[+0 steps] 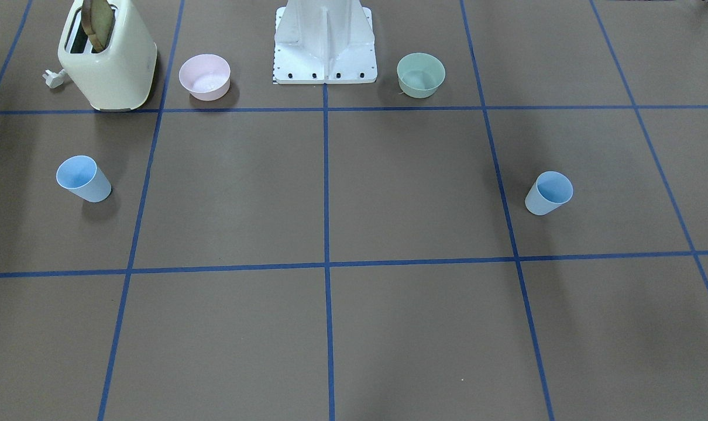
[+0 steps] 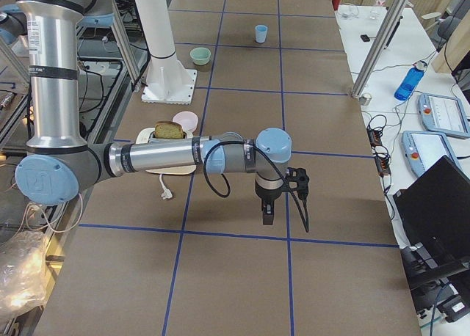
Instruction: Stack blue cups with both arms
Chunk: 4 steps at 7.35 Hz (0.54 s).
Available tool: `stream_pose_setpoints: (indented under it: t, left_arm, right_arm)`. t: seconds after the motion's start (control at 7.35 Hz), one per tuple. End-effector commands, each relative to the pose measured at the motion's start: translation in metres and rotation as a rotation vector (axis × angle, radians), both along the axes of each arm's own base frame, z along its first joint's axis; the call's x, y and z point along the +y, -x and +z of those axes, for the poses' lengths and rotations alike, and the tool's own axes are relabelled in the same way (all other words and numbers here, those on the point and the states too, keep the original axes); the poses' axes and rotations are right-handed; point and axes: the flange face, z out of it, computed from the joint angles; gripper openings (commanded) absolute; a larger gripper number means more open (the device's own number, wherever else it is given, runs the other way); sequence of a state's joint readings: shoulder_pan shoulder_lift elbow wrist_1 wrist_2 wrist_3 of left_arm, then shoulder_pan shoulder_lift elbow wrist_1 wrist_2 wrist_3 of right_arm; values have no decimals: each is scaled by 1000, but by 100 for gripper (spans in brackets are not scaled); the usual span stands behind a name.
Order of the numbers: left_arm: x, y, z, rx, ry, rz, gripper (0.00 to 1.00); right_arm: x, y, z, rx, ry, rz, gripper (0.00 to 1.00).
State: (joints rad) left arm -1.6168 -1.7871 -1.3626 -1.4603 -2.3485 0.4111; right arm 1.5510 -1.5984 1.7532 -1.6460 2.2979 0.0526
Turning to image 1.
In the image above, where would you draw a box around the brown toast slice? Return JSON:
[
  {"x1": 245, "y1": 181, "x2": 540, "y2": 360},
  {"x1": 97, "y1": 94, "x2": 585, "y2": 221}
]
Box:
[{"x1": 81, "y1": 0, "x2": 114, "y2": 53}]

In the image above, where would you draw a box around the green plastic bowl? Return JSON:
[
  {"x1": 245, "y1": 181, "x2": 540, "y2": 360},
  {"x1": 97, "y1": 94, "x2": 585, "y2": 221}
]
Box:
[{"x1": 396, "y1": 51, "x2": 446, "y2": 99}]

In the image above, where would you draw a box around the white power plug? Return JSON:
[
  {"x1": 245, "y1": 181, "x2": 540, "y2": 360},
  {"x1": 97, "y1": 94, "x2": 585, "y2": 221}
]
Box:
[{"x1": 43, "y1": 69, "x2": 67, "y2": 89}]

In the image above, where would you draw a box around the pink plastic bowl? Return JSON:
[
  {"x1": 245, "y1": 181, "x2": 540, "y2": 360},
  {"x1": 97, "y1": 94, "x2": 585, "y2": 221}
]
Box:
[{"x1": 178, "y1": 54, "x2": 231, "y2": 101}]

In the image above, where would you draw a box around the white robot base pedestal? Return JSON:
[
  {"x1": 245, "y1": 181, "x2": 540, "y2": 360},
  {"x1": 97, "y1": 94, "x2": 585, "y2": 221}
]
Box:
[{"x1": 272, "y1": 1, "x2": 378, "y2": 85}]

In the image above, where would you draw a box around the cream two-slot toaster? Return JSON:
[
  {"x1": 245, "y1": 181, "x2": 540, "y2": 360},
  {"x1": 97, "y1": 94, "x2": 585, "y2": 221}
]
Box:
[{"x1": 57, "y1": 1, "x2": 158, "y2": 112}]

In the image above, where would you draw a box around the blue cup robot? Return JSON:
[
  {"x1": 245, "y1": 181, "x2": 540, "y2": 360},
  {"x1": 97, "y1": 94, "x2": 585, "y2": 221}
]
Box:
[
  {"x1": 56, "y1": 155, "x2": 112, "y2": 203},
  {"x1": 524, "y1": 171, "x2": 574, "y2": 216}
]

